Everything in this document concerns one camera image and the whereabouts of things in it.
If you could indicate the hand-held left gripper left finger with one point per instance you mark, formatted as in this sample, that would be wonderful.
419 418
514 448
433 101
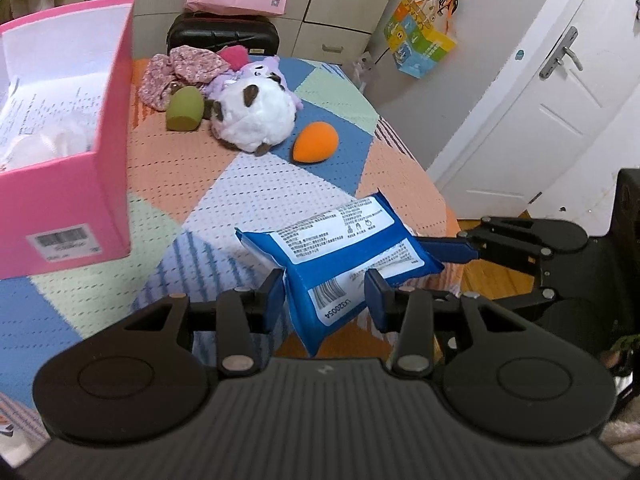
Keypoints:
271 297

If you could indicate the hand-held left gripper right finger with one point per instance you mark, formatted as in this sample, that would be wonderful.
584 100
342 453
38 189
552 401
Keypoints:
378 300

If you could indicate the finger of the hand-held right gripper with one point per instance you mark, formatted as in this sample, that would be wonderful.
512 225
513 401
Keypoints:
520 297
450 251

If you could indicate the blue wet wipes pack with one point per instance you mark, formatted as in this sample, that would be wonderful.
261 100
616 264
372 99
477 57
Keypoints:
325 270

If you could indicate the orange makeup sponge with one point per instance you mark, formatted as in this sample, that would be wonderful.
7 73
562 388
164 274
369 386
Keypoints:
314 142

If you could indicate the white panda plush toy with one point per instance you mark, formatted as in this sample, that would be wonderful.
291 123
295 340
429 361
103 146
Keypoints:
255 115

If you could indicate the pink cardboard box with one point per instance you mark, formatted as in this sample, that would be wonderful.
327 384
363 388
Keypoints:
65 200

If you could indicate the purple plush toy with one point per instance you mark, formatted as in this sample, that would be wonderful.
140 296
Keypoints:
271 66

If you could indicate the white door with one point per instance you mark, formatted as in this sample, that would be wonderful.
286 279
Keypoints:
540 135

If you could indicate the green makeup sponge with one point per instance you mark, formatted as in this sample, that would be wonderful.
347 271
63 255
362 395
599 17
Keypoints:
184 109

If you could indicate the colourful cube bag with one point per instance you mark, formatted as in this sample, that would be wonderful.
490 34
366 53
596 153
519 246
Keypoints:
417 40

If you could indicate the beige wardrobe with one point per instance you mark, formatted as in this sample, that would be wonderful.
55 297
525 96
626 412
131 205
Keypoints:
330 35

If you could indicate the floral fabric scrunchie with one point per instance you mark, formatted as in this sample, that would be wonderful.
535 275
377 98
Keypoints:
190 62

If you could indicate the black suitcase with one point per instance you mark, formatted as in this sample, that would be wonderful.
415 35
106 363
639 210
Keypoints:
220 35

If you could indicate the printed paper sheet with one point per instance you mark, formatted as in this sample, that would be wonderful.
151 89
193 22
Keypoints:
45 110

